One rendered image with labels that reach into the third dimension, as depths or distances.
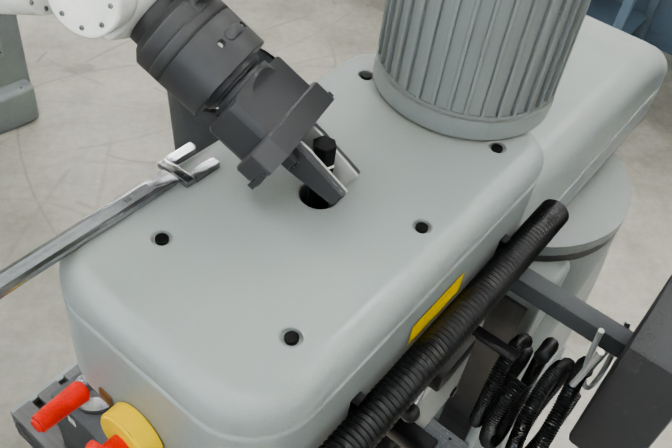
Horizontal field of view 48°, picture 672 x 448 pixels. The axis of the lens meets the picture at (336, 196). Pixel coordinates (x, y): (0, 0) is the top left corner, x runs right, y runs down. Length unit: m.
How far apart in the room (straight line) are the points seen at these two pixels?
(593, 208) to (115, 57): 3.30
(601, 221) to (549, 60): 0.54
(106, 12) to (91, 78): 3.48
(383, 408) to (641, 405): 0.37
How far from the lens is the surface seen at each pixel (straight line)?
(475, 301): 0.74
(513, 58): 0.73
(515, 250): 0.80
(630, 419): 0.96
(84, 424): 1.44
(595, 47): 1.28
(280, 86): 0.65
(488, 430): 1.08
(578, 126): 1.10
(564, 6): 0.72
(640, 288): 3.50
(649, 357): 0.89
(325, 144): 0.64
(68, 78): 4.11
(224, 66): 0.62
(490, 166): 0.76
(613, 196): 1.32
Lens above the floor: 2.36
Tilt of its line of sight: 44 degrees down
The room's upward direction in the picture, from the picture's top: 9 degrees clockwise
